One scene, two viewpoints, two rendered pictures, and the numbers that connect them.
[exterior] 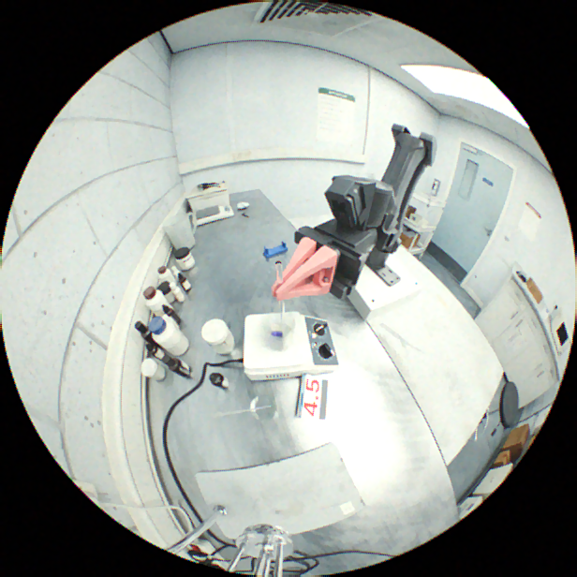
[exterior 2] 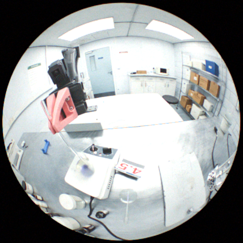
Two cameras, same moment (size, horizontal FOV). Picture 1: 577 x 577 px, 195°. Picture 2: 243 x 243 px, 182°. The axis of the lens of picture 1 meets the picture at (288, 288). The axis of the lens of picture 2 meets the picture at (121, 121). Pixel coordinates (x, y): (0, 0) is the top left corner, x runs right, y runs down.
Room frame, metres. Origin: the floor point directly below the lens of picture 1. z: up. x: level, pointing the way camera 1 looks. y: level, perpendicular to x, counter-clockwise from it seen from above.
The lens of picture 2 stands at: (0.01, 0.04, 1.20)
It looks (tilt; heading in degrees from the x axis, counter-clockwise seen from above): 39 degrees down; 293
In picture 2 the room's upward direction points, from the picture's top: 7 degrees counter-clockwise
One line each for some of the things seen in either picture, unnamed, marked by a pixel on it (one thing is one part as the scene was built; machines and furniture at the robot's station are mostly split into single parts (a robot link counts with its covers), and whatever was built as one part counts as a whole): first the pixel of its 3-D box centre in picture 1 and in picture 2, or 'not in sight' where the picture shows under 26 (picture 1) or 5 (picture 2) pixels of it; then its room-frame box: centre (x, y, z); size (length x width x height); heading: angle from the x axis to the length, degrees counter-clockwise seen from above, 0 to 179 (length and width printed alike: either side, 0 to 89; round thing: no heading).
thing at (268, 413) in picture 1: (264, 407); (128, 195); (0.02, 0.05, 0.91); 0.06 x 0.06 x 0.02
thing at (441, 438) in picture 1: (361, 335); (107, 143); (0.41, -0.42, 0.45); 1.20 x 0.48 x 0.90; 19
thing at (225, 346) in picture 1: (219, 337); (73, 202); (0.16, 0.16, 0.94); 0.06 x 0.06 x 0.08
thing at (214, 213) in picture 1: (212, 213); (17, 158); (1.00, 0.49, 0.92); 0.26 x 0.19 x 0.05; 114
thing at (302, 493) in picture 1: (278, 503); (187, 188); (-0.20, 0.02, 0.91); 0.30 x 0.20 x 0.01; 109
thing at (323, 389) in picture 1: (314, 397); (130, 167); (0.04, -0.05, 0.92); 0.09 x 0.06 x 0.04; 171
